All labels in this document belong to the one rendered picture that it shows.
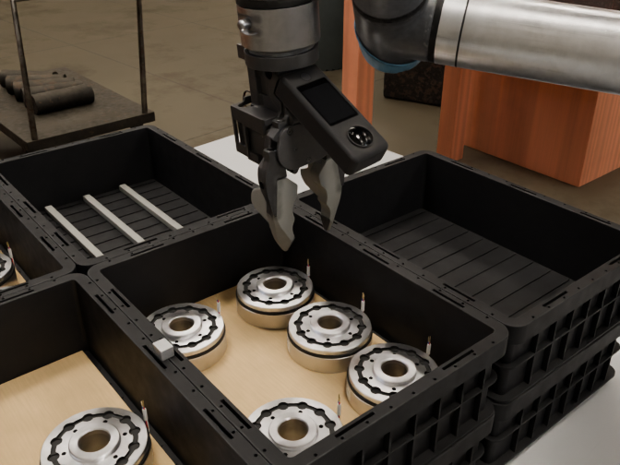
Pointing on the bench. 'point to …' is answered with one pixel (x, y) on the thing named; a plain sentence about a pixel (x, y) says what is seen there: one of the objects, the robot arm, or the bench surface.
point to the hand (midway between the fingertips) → (310, 232)
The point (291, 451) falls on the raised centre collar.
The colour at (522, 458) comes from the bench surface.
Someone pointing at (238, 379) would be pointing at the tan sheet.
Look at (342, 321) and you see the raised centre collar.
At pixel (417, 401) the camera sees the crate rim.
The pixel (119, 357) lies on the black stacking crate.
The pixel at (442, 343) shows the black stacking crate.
